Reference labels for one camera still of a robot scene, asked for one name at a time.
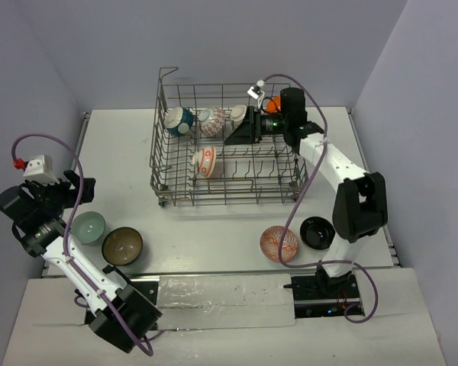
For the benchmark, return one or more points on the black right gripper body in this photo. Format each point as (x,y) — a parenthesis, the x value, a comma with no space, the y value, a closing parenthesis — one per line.
(269,124)

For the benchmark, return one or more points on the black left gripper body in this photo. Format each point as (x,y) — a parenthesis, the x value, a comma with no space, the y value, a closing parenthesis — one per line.
(69,189)

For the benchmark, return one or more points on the plain white bowl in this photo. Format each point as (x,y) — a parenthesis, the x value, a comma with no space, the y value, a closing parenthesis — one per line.
(273,106)

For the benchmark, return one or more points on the grey geometric pattern bowl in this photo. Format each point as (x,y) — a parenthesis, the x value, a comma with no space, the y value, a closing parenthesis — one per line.
(237,115)

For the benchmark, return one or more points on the white bowl red diamond pattern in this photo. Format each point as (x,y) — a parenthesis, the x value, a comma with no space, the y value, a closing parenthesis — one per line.
(211,121)

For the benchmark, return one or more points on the orange floral pattern bowl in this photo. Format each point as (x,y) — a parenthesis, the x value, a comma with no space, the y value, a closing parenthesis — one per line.
(204,160)

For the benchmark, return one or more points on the blue triangle pattern bowl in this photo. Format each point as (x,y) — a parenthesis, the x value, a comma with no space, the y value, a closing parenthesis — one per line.
(179,121)

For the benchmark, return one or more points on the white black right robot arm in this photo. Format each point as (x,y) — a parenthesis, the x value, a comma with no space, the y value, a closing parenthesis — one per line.
(360,205)

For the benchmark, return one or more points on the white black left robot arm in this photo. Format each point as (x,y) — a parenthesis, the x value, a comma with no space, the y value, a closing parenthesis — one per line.
(50,239)

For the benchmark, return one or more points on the pale green bowl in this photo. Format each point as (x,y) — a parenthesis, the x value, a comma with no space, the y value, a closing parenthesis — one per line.
(88,227)

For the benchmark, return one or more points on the dark bowl beige inside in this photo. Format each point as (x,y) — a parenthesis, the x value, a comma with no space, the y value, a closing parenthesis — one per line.
(122,246)

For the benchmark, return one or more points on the orange diamond pattern bowl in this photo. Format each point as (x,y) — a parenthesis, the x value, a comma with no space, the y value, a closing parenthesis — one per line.
(271,247)

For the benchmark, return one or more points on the black bowl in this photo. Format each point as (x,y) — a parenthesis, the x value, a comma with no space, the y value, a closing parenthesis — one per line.
(317,233)

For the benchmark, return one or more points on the grey taped cover panel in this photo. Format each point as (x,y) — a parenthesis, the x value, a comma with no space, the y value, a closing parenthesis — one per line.
(225,302)

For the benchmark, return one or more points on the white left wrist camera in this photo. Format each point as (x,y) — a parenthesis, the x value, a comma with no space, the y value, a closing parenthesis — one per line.
(38,169)

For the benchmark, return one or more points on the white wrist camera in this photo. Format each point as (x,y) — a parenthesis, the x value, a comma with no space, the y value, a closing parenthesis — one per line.
(256,92)
(38,169)

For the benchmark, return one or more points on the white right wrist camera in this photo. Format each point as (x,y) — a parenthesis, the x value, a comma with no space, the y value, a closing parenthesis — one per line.
(256,92)

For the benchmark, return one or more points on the grey wire dish rack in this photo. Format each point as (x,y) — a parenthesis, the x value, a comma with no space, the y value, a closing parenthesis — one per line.
(266,172)

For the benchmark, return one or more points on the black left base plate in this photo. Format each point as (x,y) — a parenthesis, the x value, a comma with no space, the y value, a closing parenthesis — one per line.
(152,289)

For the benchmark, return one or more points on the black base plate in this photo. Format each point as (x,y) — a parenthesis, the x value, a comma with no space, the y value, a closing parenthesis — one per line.
(311,302)
(152,289)

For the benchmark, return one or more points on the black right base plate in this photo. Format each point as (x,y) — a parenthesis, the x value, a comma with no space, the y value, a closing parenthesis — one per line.
(311,302)

